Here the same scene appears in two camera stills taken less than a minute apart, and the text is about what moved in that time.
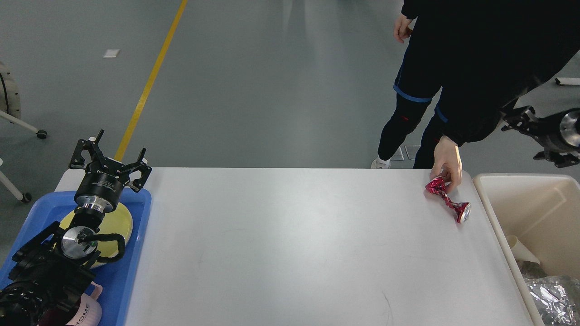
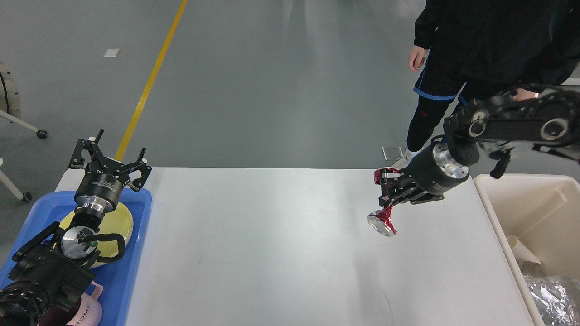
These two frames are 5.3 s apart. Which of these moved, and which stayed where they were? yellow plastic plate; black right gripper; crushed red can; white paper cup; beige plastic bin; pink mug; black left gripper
Moved: crushed red can; black right gripper
Stayed: yellow plastic plate; black left gripper; white paper cup; pink mug; beige plastic bin
